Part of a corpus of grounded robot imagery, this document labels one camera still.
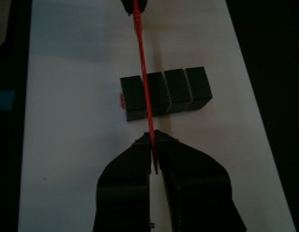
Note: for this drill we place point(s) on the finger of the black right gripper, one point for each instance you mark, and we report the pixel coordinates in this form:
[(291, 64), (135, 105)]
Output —
[(129, 5), (143, 5)]

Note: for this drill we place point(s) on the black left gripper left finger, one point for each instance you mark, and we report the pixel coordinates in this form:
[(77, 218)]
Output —
[(125, 187)]

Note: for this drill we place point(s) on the white cutting board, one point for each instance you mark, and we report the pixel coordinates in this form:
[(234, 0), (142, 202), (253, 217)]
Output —
[(75, 120)]

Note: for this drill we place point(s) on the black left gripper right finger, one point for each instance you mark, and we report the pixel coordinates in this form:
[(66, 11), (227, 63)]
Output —
[(195, 193)]

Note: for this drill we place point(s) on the red toy knife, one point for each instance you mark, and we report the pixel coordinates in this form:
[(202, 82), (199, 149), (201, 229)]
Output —
[(145, 69)]

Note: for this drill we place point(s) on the blue tape strip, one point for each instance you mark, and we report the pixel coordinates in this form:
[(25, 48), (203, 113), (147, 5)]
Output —
[(4, 100)]

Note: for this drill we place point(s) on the toy sushi roll piece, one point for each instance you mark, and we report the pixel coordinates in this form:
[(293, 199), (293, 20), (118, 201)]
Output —
[(158, 93), (133, 96), (199, 86), (179, 90)]

